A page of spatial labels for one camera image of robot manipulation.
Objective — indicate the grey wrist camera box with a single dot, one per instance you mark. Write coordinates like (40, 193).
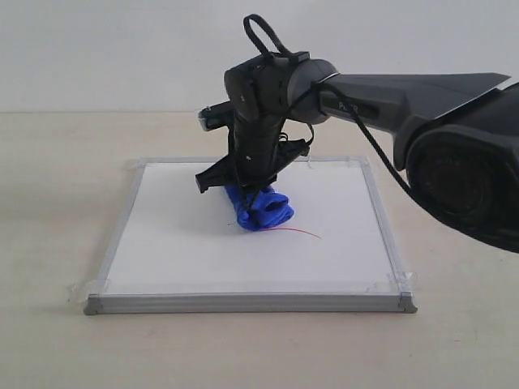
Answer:
(216, 116)

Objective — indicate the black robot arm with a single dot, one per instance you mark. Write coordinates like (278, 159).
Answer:
(454, 136)

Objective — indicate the blue cloth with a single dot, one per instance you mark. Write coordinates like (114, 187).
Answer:
(270, 209)

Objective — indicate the white board with aluminium frame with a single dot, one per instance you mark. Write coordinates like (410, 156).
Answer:
(175, 250)

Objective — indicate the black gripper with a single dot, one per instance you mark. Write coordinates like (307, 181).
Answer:
(256, 154)

